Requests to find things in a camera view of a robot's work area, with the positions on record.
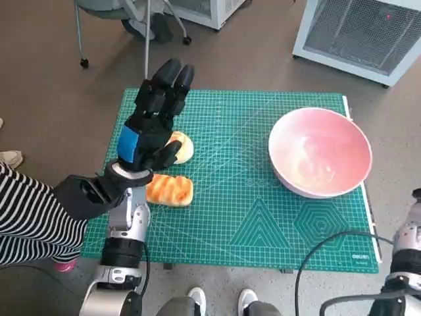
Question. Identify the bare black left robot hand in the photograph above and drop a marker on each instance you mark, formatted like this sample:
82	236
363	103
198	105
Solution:
151	135

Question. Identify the round toy bread bun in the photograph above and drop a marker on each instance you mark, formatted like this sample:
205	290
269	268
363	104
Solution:
185	151

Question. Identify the long orange toy bread loaf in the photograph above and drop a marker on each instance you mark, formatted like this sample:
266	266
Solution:
171	191

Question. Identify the pink bowl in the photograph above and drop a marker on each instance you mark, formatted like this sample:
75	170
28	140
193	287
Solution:
315	148

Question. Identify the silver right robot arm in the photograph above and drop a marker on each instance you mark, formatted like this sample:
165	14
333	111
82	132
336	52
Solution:
408	237

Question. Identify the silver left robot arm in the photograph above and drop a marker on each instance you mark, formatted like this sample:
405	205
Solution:
130	217

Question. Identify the green cutting mat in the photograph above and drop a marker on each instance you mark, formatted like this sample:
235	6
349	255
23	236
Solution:
230	148

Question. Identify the white metal pole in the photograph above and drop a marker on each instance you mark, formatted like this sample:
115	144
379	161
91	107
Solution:
148	49

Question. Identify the grey office chair with casters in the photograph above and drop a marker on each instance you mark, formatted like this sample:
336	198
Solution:
108	10

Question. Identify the small black table clip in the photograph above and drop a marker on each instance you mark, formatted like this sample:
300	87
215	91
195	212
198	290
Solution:
169	267

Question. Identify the white mesh-door cabinet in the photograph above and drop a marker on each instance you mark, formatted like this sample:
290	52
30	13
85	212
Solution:
217	13

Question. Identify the person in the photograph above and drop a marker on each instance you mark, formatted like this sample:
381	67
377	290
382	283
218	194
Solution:
29	210
197	296

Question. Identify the white appliance with mesh grille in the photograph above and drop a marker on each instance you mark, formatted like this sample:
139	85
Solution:
355	33

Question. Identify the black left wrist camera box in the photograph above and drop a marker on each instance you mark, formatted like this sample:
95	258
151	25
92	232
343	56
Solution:
79	197

